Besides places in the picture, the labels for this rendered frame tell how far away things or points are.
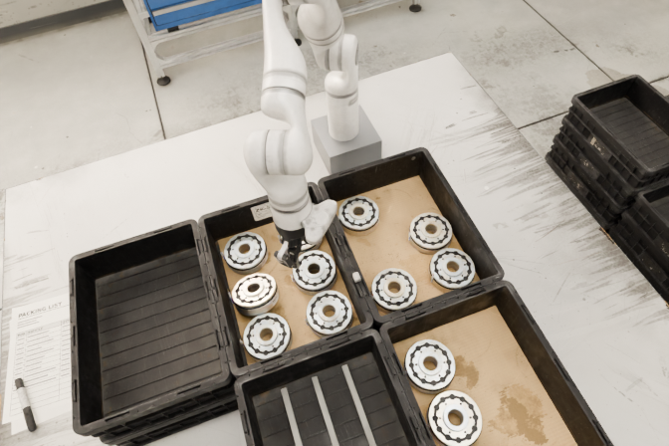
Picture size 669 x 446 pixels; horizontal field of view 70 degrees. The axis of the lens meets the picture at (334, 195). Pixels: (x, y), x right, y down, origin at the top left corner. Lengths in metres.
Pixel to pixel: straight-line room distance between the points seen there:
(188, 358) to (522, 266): 0.87
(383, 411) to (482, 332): 0.27
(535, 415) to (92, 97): 2.79
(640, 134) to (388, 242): 1.22
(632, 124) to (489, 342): 1.26
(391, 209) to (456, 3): 2.39
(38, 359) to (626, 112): 2.11
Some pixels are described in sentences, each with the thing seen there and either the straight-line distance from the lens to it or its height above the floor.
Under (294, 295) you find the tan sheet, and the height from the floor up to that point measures 0.83.
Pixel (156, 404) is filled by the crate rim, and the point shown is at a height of 0.93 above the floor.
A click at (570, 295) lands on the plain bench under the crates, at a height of 0.70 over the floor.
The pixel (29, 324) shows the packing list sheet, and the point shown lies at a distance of 1.53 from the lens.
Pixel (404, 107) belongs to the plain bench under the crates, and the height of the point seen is 0.70.
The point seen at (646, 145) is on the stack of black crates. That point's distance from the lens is 2.10.
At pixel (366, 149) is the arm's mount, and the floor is 0.78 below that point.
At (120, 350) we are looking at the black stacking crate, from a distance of 1.22.
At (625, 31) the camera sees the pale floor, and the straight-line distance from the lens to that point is 3.52.
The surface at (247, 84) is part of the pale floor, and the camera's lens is 2.92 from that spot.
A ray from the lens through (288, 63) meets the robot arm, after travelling 0.77.
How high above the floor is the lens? 1.88
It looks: 54 degrees down
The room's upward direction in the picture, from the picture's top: 5 degrees counter-clockwise
